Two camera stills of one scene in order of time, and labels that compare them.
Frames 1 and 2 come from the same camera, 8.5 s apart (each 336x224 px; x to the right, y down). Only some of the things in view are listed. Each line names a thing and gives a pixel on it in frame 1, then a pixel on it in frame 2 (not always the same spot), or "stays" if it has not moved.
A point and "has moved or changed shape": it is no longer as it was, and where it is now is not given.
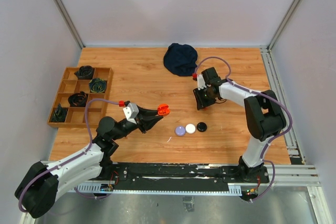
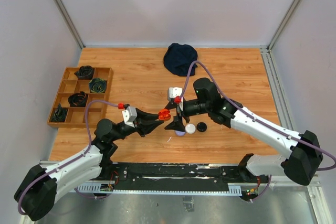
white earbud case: (190, 128) stays
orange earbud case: (163, 109) has moved or changed shape
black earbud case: (201, 127) stays
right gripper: (200, 103) → (177, 124)
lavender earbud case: (180, 130) stays
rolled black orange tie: (77, 99) stays
